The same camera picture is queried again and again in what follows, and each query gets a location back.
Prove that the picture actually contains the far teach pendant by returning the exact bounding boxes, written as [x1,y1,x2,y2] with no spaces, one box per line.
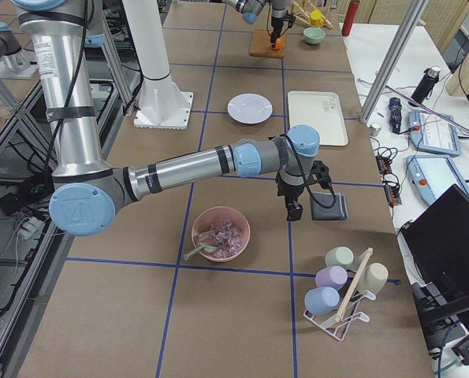
[408,110,462,157]

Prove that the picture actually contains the pink bowl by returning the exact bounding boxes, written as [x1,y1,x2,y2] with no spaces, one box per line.
[184,206,251,262]

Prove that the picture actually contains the teach pendant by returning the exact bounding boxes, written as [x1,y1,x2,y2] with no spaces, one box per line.
[406,154,469,206]
[408,110,462,157]

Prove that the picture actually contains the folded dark blue umbrella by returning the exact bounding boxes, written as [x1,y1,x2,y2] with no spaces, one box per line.
[389,97,402,134]

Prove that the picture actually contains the lilac cup on rack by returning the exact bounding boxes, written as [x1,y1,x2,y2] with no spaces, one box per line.
[315,265,348,291]

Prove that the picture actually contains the black thermos bottle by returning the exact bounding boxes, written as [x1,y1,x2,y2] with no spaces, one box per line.
[409,66,441,106]

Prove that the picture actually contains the blue cup on rack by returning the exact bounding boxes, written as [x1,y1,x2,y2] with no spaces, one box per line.
[304,287,340,316]

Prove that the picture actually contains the clear ice cubes in bowl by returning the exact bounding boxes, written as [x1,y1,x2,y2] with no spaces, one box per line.
[210,219,243,259]

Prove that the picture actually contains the beige cup on rack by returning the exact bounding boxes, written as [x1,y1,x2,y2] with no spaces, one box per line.
[363,262,389,295]

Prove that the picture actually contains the orange mandarin fruit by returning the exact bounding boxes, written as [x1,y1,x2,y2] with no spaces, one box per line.
[270,38,283,51]

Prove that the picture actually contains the cream bear print tray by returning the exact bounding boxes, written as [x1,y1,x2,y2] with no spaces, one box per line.
[287,91,348,146]

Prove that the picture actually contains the metal scoop in bowl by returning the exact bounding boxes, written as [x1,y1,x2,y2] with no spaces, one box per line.
[183,231,220,261]

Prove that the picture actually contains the yellow cup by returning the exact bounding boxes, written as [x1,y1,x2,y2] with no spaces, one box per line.
[309,9,326,27]

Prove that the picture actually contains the wooden mug rack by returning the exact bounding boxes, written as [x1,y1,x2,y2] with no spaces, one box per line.
[290,0,333,29]

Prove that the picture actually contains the white wire cup rack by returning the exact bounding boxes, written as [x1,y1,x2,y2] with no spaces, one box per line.
[303,267,377,341]

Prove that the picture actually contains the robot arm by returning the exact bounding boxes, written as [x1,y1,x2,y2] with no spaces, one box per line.
[223,0,296,50]
[16,1,320,236]

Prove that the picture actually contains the white round plate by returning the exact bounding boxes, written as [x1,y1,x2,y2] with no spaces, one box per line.
[227,93,273,124]

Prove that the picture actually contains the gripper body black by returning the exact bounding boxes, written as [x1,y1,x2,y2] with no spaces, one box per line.
[277,170,307,208]
[271,6,287,28]

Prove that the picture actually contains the near teach pendant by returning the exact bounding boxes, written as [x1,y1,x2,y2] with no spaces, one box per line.
[406,154,469,206]

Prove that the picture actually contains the black laptop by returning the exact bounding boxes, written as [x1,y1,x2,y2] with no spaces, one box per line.
[401,184,469,331]

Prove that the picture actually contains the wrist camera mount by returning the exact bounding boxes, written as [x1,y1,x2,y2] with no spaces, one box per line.
[310,161,333,190]

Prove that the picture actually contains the aluminium frame post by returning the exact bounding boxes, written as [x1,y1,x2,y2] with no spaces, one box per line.
[359,0,429,124]

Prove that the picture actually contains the wooden cutting board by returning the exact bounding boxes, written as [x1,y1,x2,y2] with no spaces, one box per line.
[248,29,286,59]

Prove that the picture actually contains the folded grey cloth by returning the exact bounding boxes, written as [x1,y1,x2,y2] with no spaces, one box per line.
[310,192,348,221]

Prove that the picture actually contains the green cup on rack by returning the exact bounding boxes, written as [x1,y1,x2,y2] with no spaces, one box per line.
[325,246,354,269]

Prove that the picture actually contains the red bottle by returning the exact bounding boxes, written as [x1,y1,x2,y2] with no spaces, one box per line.
[341,0,360,37]

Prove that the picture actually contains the green bowl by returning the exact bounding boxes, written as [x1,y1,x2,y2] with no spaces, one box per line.
[303,27,326,45]

